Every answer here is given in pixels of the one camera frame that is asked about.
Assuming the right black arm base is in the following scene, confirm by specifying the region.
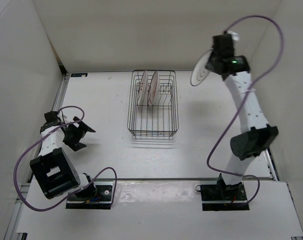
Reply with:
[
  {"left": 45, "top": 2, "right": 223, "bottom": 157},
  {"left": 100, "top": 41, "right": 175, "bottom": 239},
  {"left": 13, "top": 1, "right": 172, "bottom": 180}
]
[{"left": 195, "top": 183, "right": 250, "bottom": 212}]

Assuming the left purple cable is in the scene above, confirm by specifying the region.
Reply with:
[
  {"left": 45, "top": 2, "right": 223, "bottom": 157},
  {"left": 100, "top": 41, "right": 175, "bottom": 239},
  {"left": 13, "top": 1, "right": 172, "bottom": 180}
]
[{"left": 13, "top": 105, "right": 117, "bottom": 213}]

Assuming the left blue table label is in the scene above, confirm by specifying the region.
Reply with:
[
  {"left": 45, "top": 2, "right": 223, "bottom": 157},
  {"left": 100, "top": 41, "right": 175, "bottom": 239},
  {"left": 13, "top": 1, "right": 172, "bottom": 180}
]
[{"left": 70, "top": 73, "right": 88, "bottom": 78}]

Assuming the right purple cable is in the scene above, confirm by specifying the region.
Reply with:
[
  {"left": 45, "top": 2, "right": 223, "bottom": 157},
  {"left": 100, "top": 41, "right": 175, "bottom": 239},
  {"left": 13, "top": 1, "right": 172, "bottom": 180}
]
[{"left": 206, "top": 14, "right": 284, "bottom": 205}]

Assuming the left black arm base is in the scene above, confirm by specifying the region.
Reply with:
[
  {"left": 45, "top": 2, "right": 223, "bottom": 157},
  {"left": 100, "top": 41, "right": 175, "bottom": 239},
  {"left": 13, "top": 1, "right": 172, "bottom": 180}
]
[{"left": 65, "top": 181, "right": 114, "bottom": 210}]

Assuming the purple cable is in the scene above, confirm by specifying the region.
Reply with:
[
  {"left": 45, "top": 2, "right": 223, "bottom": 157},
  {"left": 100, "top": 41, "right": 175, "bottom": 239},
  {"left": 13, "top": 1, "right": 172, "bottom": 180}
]
[
  {"left": 13, "top": 105, "right": 117, "bottom": 213},
  {"left": 206, "top": 14, "right": 284, "bottom": 205}
]

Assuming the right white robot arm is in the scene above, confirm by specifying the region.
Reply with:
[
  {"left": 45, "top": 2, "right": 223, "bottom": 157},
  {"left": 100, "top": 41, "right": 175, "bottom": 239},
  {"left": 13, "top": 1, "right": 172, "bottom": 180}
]
[{"left": 205, "top": 50, "right": 279, "bottom": 200}]

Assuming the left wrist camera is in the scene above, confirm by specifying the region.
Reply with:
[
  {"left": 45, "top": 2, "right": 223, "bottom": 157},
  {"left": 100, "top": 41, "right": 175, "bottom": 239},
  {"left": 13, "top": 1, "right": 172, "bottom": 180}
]
[{"left": 44, "top": 111, "right": 59, "bottom": 124}]

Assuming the red patterned plate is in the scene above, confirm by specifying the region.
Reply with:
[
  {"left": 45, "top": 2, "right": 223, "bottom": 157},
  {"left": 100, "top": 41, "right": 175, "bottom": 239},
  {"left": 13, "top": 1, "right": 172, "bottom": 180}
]
[
  {"left": 137, "top": 70, "right": 148, "bottom": 106},
  {"left": 147, "top": 70, "right": 160, "bottom": 106}
]

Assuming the green rimmed white plate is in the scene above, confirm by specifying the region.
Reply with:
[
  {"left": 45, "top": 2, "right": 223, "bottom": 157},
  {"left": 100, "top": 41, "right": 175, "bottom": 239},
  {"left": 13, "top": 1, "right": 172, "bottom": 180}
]
[{"left": 190, "top": 49, "right": 212, "bottom": 87}]

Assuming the wire dish rack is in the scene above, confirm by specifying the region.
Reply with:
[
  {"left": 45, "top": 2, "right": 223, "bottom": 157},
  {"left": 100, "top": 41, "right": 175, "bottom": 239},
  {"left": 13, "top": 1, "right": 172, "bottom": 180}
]
[{"left": 127, "top": 69, "right": 179, "bottom": 139}]

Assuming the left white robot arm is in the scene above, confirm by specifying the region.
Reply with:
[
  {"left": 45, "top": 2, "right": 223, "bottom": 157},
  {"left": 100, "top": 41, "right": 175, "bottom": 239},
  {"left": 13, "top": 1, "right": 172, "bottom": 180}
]
[{"left": 29, "top": 116, "right": 95, "bottom": 199}]

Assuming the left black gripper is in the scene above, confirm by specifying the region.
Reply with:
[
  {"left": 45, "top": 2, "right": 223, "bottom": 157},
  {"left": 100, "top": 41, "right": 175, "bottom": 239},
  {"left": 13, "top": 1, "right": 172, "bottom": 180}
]
[{"left": 63, "top": 116, "right": 95, "bottom": 151}]

